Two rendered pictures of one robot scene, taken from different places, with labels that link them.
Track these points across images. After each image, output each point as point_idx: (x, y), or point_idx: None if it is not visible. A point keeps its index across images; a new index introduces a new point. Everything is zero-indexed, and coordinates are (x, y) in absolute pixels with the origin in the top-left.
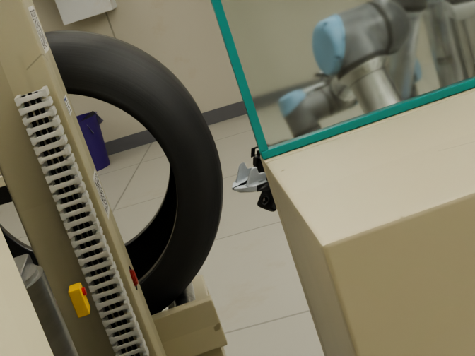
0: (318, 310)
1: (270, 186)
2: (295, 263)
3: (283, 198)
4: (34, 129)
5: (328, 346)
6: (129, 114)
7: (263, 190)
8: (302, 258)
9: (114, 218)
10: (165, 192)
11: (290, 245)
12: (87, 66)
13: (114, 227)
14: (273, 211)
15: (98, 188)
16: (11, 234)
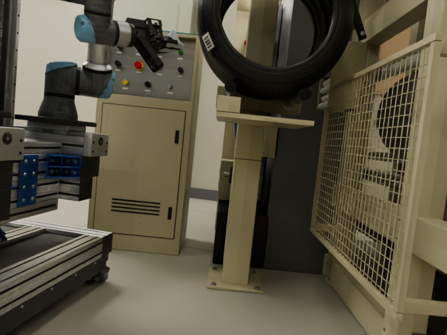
0: (198, 72)
1: (199, 44)
2: (197, 65)
3: (201, 46)
4: None
5: (197, 82)
6: (232, 2)
7: (163, 52)
8: (199, 60)
9: (246, 44)
10: (227, 38)
11: (197, 60)
12: None
13: (245, 47)
14: (154, 72)
15: (247, 32)
16: (324, 42)
